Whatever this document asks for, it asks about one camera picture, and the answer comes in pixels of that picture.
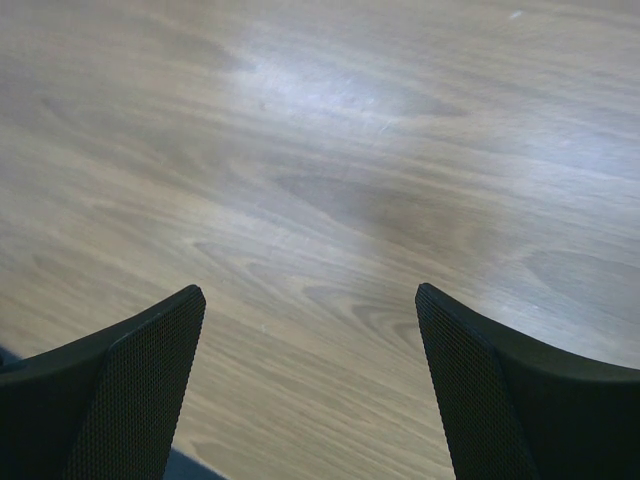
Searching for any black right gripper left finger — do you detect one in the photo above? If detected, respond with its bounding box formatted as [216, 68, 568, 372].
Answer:
[1, 285, 206, 479]

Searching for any grey-blue t-shirt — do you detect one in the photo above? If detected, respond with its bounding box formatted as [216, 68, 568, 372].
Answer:
[163, 448, 226, 480]

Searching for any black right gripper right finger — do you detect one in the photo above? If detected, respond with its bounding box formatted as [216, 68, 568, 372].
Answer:
[415, 283, 639, 479]

